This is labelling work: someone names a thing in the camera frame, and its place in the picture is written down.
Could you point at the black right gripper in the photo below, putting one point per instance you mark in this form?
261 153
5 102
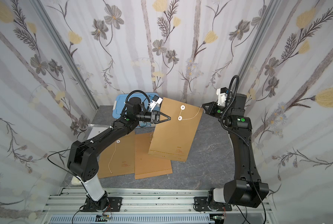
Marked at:
213 109

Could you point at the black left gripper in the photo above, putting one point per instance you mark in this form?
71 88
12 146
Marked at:
156 117

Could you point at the kraft file bag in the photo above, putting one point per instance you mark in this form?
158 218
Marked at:
118 158
172 140
146 165

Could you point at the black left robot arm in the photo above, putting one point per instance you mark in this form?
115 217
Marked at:
82 161

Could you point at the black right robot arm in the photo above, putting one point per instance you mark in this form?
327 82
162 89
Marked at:
247 188

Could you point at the clear plastic zip bag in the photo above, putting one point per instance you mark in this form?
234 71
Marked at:
94 130

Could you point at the bag of white material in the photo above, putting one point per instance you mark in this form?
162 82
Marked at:
75 181

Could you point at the blue lid storage box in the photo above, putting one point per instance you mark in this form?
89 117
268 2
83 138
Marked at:
120 103

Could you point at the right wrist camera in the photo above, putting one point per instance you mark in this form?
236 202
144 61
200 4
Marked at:
222 94

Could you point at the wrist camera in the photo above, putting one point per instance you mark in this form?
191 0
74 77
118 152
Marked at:
155 101
222 94

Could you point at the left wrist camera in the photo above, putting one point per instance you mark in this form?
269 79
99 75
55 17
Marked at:
155 101

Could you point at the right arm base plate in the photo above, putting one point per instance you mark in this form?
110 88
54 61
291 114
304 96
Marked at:
201 203

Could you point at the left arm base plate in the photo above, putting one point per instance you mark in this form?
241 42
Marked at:
112 204

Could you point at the white slotted cable duct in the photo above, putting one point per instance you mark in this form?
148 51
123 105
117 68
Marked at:
133 219

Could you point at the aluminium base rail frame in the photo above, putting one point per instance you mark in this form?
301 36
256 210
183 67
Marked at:
154 201

